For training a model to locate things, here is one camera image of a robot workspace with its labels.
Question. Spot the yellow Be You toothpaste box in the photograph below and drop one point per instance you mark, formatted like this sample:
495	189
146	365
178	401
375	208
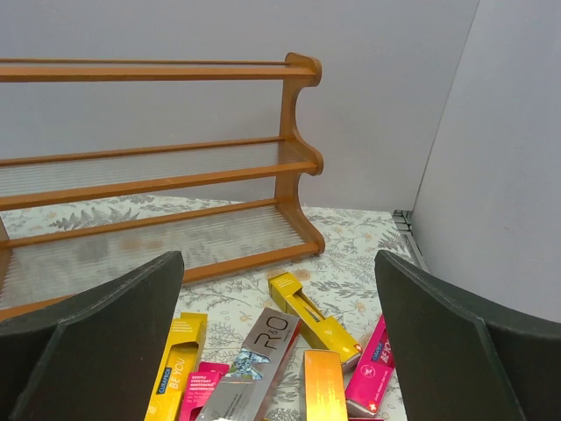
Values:
181	356

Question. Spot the floral patterned table mat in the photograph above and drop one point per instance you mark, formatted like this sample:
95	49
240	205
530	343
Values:
340	281

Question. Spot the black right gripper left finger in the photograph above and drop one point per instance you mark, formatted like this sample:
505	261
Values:
95	355

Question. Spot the pink Be You toothpaste box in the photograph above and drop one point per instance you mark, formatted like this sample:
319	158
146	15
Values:
368	384

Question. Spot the wooden three-tier shelf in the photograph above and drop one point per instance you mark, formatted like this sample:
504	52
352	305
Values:
78	177

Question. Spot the orange gold toothpaste box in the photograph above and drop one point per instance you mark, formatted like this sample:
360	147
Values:
322	394

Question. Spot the silver R&O Ice Mint box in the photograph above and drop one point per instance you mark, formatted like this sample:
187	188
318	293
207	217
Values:
246	391

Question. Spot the small pink toothpaste box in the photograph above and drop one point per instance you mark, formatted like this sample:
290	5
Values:
200	386

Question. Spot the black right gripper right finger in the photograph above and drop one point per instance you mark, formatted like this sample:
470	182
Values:
460	356

